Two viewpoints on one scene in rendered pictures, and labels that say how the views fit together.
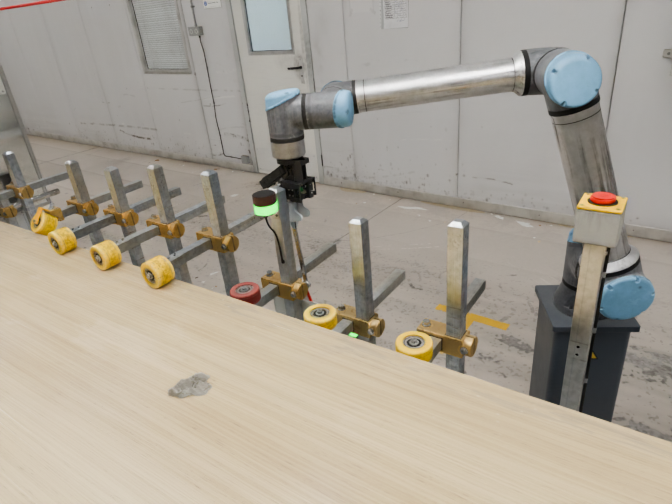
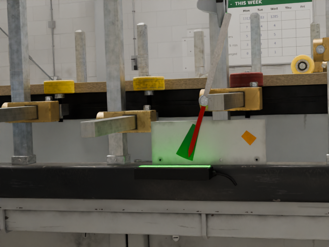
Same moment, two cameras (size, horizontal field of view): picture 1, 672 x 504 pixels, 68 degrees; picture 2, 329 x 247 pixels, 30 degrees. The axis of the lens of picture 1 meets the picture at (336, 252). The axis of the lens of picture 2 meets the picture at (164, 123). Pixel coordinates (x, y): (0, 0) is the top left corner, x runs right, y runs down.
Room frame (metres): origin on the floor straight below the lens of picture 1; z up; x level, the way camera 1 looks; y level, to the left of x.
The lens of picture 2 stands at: (2.49, -0.48, 0.87)
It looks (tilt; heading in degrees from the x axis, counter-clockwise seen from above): 3 degrees down; 159
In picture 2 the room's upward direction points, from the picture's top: 2 degrees counter-clockwise
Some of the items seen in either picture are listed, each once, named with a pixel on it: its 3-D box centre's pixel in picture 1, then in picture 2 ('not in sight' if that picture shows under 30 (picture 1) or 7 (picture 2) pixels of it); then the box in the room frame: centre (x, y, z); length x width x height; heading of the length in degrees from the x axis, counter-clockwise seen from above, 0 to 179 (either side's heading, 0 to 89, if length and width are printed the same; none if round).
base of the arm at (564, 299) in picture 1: (585, 291); not in sight; (1.37, -0.80, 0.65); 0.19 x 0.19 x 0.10
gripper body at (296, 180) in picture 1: (294, 178); not in sight; (1.31, 0.09, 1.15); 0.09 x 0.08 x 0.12; 54
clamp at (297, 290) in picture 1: (284, 286); (231, 99); (1.26, 0.16, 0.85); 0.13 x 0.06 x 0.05; 53
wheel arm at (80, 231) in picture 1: (125, 212); not in sight; (1.74, 0.76, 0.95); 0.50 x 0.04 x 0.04; 143
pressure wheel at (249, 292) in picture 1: (247, 305); (246, 94); (1.16, 0.25, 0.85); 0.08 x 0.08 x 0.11
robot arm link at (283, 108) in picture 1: (285, 115); not in sight; (1.31, 0.09, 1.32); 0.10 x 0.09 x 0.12; 82
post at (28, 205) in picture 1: (27, 204); not in sight; (2.14, 1.34, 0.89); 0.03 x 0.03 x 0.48; 53
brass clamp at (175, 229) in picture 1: (165, 227); not in sight; (1.56, 0.56, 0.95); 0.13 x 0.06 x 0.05; 53
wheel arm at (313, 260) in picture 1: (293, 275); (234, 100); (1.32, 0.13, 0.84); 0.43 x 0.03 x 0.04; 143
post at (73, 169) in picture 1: (90, 220); not in sight; (1.84, 0.94, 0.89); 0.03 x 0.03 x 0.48; 53
